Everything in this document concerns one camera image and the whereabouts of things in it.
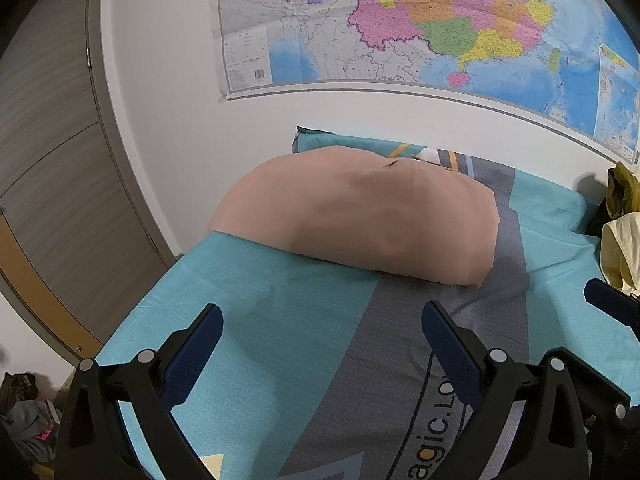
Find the teal grey printed bed sheet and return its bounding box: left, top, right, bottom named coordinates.
left=92, top=125, right=640, bottom=480

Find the heap of dark clothes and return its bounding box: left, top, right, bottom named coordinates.
left=0, top=371, right=63, bottom=466

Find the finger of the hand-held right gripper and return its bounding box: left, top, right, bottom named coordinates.
left=567, top=349, right=633, bottom=432
left=584, top=278, right=640, bottom=333

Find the grey wooden wardrobe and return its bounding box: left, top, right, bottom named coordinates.
left=0, top=0, right=183, bottom=366

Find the cream coat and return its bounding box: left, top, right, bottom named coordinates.
left=600, top=210, right=640, bottom=296

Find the mustard olive garment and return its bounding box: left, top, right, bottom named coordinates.
left=605, top=161, right=640, bottom=221

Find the colourful wall map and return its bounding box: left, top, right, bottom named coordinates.
left=215, top=0, right=640, bottom=166

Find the pink coat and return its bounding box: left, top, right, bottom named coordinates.
left=206, top=146, right=502, bottom=289

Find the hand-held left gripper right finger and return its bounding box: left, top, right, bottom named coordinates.
left=421, top=301, right=591, bottom=480

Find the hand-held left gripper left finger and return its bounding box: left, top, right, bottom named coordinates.
left=55, top=303, right=224, bottom=480

